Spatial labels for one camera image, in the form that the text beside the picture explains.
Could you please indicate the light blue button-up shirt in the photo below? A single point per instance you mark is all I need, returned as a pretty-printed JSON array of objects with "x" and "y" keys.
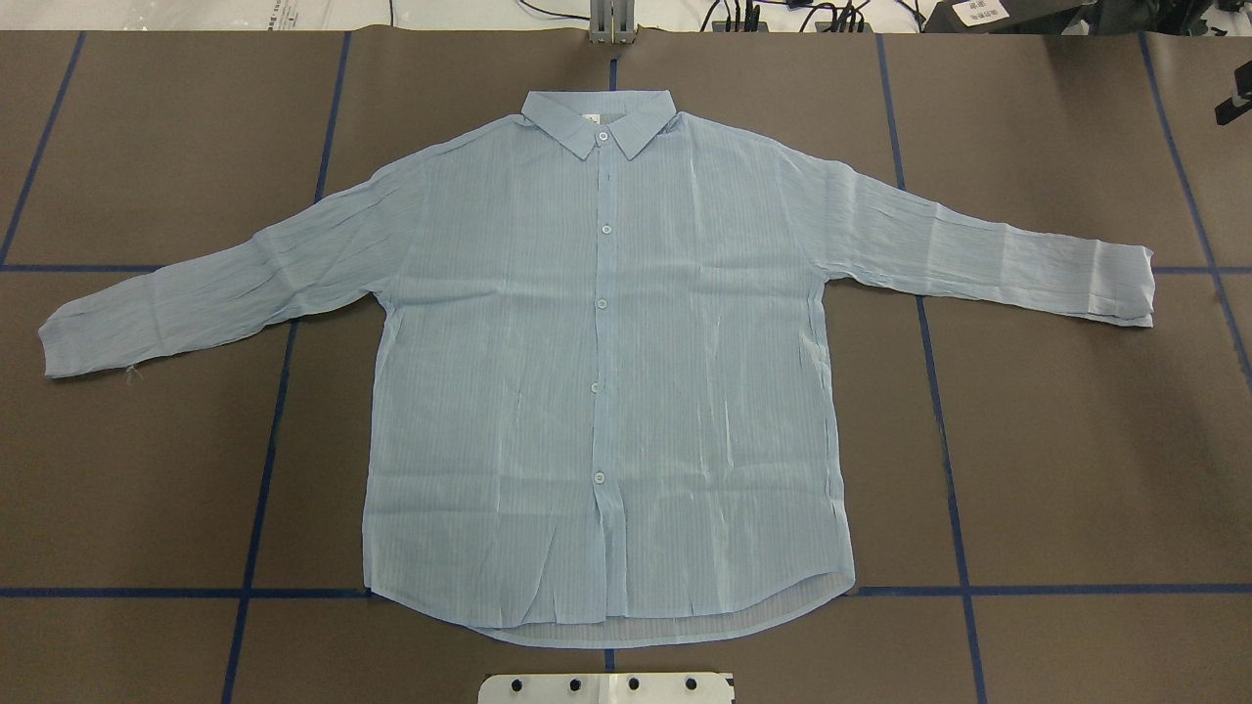
[{"x": 602, "y": 403}]

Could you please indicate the brown paper table cover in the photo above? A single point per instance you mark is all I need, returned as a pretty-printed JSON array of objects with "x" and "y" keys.
[{"x": 1042, "y": 509}]

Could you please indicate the black power adapter box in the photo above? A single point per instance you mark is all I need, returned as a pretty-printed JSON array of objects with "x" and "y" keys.
[{"x": 1002, "y": 17}]

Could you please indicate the grey aluminium profile post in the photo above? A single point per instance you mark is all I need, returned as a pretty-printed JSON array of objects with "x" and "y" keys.
[{"x": 612, "y": 22}]

